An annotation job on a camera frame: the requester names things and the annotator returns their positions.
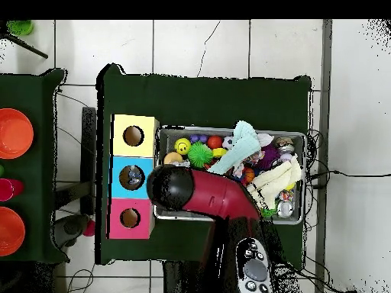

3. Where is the mint green waffle cloth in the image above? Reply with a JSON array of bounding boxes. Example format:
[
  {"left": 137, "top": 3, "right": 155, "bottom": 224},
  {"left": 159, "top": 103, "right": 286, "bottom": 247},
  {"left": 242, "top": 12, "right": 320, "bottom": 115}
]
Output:
[{"left": 207, "top": 120, "right": 262, "bottom": 175}]

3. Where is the cream waffle cloth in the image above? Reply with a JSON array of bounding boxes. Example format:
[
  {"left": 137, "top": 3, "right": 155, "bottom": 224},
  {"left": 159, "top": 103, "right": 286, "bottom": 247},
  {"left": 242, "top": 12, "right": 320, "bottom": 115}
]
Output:
[{"left": 246, "top": 155, "right": 303, "bottom": 211}]

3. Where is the wooden box with three holes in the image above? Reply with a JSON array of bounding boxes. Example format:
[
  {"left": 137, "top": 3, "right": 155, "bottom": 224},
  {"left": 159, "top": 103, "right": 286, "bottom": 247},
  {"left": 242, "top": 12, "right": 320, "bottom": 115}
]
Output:
[{"left": 106, "top": 114, "right": 160, "bottom": 240}]

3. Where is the metal mesh bin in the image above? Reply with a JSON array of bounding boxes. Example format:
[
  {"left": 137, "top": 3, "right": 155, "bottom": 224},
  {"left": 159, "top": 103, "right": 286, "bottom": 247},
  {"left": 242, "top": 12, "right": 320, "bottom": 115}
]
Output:
[{"left": 153, "top": 125, "right": 307, "bottom": 226}]

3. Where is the green spiky toy with eyes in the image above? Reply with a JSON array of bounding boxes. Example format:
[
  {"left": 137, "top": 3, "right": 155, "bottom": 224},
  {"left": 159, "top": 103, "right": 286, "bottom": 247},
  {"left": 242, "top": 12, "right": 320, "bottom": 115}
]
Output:
[{"left": 186, "top": 141, "right": 214, "bottom": 169}]

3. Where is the yellow smiley ball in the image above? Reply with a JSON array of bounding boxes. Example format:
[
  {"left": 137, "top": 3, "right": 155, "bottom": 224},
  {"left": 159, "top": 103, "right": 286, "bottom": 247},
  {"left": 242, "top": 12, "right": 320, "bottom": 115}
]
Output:
[{"left": 174, "top": 137, "right": 192, "bottom": 156}]

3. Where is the toy burger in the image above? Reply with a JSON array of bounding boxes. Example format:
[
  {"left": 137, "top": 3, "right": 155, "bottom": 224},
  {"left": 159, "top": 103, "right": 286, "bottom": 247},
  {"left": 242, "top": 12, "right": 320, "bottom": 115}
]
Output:
[{"left": 163, "top": 151, "right": 184, "bottom": 166}]

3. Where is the small orange ball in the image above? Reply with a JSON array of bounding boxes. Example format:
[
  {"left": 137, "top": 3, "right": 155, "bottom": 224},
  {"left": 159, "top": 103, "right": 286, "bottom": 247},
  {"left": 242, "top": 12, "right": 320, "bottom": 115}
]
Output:
[{"left": 206, "top": 134, "right": 223, "bottom": 150}]

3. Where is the small orange basketball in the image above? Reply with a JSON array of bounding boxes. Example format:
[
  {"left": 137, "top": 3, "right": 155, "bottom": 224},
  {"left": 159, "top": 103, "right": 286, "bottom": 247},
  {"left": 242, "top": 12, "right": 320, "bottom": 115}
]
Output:
[{"left": 242, "top": 167, "right": 256, "bottom": 184}]

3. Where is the dark green table cloth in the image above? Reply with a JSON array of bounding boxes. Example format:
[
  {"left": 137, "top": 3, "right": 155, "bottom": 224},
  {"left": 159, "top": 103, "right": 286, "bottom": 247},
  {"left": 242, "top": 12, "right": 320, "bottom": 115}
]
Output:
[{"left": 95, "top": 63, "right": 312, "bottom": 266}]

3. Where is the purple spiky ball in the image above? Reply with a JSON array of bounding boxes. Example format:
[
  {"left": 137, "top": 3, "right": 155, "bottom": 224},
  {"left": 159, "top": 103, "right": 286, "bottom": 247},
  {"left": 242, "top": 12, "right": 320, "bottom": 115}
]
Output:
[{"left": 256, "top": 143, "right": 280, "bottom": 170}]

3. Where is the grey object with red ball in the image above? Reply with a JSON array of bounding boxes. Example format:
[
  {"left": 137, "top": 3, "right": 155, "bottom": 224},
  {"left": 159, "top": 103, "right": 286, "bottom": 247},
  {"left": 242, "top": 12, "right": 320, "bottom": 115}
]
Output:
[{"left": 53, "top": 213, "right": 96, "bottom": 248}]

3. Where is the green cloth of side table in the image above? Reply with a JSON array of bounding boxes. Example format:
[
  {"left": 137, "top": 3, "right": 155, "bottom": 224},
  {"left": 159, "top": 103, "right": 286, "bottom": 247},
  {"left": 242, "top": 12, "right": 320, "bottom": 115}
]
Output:
[{"left": 0, "top": 69, "right": 69, "bottom": 265}]

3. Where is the orange plastic bowl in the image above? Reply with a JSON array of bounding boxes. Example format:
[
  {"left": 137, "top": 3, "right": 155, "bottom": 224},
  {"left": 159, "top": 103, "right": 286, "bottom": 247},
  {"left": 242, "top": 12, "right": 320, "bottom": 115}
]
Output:
[
  {"left": 0, "top": 206, "right": 26, "bottom": 257},
  {"left": 0, "top": 108, "right": 34, "bottom": 159}
]

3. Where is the magenta plastic cup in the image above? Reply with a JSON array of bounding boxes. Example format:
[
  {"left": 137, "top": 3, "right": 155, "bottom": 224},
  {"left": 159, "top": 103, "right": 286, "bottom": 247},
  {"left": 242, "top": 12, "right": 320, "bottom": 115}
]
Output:
[{"left": 0, "top": 178, "right": 24, "bottom": 201}]

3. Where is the black rod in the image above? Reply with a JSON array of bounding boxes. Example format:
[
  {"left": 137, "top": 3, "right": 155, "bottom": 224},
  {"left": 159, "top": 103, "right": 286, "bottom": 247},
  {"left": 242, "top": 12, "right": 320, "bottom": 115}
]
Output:
[{"left": 0, "top": 30, "right": 49, "bottom": 60}]

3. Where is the green round object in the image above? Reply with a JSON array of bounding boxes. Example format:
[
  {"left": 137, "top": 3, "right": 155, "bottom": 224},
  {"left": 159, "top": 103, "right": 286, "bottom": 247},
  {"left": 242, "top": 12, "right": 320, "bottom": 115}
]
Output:
[{"left": 6, "top": 20, "right": 34, "bottom": 36}]

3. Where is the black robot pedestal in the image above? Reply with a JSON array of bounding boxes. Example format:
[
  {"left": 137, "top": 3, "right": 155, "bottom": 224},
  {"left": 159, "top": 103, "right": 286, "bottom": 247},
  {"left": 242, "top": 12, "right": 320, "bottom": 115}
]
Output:
[{"left": 163, "top": 260, "right": 208, "bottom": 293}]

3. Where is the thin black cable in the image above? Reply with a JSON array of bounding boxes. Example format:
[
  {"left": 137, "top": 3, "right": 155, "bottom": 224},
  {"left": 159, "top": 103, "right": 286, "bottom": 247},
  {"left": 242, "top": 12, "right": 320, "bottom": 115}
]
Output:
[{"left": 308, "top": 169, "right": 391, "bottom": 182}]

